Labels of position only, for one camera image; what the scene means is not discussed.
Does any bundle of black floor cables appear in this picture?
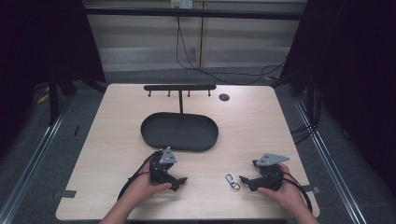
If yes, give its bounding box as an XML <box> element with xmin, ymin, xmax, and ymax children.
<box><xmin>290</xmin><ymin>83</ymin><xmax>323</xmax><ymax>146</ymax></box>

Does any hand-held gripper cable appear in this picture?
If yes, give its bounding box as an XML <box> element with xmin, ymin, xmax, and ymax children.
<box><xmin>117</xmin><ymin>151</ymin><xmax>157</xmax><ymax>201</ymax></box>
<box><xmin>281</xmin><ymin>171</ymin><xmax>314</xmax><ymax>214</ymax></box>

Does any black key rack with tray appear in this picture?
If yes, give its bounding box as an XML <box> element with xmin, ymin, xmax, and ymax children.
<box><xmin>140</xmin><ymin>83</ymin><xmax>219</xmax><ymax>153</ymax></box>

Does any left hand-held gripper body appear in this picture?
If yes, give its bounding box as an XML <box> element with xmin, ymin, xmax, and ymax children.
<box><xmin>148</xmin><ymin>147</ymin><xmax>179</xmax><ymax>186</ymax></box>

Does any black curtain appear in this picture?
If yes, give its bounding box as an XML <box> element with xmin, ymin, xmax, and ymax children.
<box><xmin>279</xmin><ymin>0</ymin><xmax>396</xmax><ymax>200</ymax></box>
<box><xmin>0</xmin><ymin>0</ymin><xmax>106</xmax><ymax>157</ymax></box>

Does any left hand-held gripper cable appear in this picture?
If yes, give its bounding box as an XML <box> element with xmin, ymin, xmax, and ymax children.
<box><xmin>117</xmin><ymin>151</ymin><xmax>157</xmax><ymax>201</ymax></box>

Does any silver carabiner keychain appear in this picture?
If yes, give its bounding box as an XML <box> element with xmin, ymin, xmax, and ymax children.
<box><xmin>224</xmin><ymin>172</ymin><xmax>242</xmax><ymax>191</ymax></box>

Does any white wall socket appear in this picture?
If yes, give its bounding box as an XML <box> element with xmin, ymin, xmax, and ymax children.
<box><xmin>170</xmin><ymin>0</ymin><xmax>194</xmax><ymax>10</ymax></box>

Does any metal floor rail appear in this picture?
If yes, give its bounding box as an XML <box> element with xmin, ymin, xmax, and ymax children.
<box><xmin>293</xmin><ymin>97</ymin><xmax>372</xmax><ymax>224</ymax></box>
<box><xmin>0</xmin><ymin>92</ymin><xmax>74</xmax><ymax>224</ymax></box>

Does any black cable from wall socket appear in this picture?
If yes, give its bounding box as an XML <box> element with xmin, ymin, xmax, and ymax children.
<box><xmin>175</xmin><ymin>7</ymin><xmax>289</xmax><ymax>86</ymax></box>

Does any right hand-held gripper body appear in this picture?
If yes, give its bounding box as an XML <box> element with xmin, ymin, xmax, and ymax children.
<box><xmin>251</xmin><ymin>152</ymin><xmax>290</xmax><ymax>191</ymax></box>

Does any right hand-held gripper cable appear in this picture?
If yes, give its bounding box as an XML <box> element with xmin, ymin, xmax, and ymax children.
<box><xmin>281</xmin><ymin>171</ymin><xmax>314</xmax><ymax>214</ymax></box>

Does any person's left hand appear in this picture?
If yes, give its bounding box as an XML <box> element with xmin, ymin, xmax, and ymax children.
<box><xmin>124</xmin><ymin>169</ymin><xmax>173</xmax><ymax>208</ymax></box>

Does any grey tape strip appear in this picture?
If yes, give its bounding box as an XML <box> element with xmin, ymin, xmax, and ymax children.
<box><xmin>51</xmin><ymin>189</ymin><xmax>78</xmax><ymax>200</ymax></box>
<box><xmin>302</xmin><ymin>185</ymin><xmax>321</xmax><ymax>195</ymax></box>

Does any person's right hand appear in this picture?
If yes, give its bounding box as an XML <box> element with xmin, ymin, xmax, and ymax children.
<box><xmin>257</xmin><ymin>162</ymin><xmax>308</xmax><ymax>217</ymax></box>

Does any yellow floor object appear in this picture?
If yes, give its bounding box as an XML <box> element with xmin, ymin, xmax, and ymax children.
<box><xmin>35</xmin><ymin>87</ymin><xmax>51</xmax><ymax>105</ymax></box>

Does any black metal stand leg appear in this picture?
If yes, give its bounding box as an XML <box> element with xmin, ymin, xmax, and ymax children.
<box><xmin>47</xmin><ymin>78</ymin><xmax>61</xmax><ymax>127</ymax></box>

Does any black horizontal frame bar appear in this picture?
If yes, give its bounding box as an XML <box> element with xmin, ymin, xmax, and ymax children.
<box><xmin>83</xmin><ymin>7</ymin><xmax>308</xmax><ymax>21</ymax></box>

